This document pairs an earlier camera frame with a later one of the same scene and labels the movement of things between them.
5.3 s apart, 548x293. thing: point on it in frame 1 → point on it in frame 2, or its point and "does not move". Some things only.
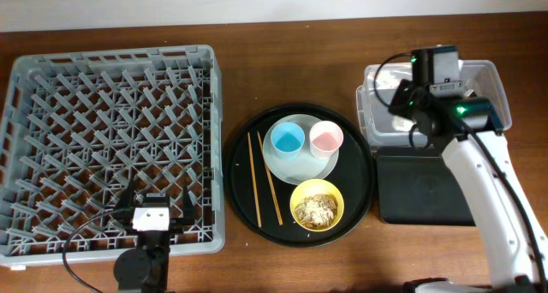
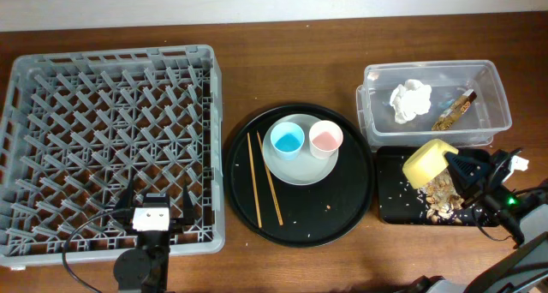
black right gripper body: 401,103 → 478,183
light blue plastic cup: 287,138 does not move
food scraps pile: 317,212 → 442,199
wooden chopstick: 254,182 does not move
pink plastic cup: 325,139 does not move
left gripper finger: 188,205 does not move
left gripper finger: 128,201 does not move
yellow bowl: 317,205 → 426,161
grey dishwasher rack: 80,122 does not move
